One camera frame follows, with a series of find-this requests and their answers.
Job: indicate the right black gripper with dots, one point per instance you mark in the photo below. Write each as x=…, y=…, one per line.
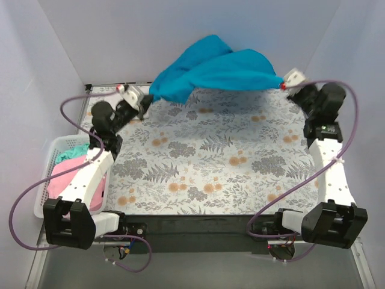
x=295, y=93

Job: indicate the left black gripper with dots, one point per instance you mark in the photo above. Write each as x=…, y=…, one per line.
x=141, y=105

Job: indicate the teal blue t shirt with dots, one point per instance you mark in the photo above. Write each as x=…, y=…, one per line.
x=211, y=64

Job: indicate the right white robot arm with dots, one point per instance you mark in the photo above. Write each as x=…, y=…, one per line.
x=335, y=220

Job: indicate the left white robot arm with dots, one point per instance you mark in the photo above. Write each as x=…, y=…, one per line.
x=67, y=218

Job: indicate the mint green t shirt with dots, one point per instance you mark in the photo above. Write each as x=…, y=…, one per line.
x=72, y=153

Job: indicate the floral patterned table cloth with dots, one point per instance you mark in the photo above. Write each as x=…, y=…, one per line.
x=219, y=153

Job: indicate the white plastic laundry basket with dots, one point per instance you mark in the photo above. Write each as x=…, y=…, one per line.
x=58, y=146

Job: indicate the pink t shirt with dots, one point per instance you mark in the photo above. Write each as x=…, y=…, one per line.
x=57, y=185

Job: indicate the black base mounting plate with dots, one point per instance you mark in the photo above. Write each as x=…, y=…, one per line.
x=190, y=233

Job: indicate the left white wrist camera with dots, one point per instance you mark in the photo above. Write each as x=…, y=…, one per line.
x=131, y=94

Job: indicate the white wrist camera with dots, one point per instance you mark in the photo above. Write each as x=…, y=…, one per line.
x=131, y=94
x=294, y=78

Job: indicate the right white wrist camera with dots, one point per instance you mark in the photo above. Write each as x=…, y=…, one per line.
x=294, y=78

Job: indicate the aluminium frame rail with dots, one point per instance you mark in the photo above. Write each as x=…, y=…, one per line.
x=64, y=233

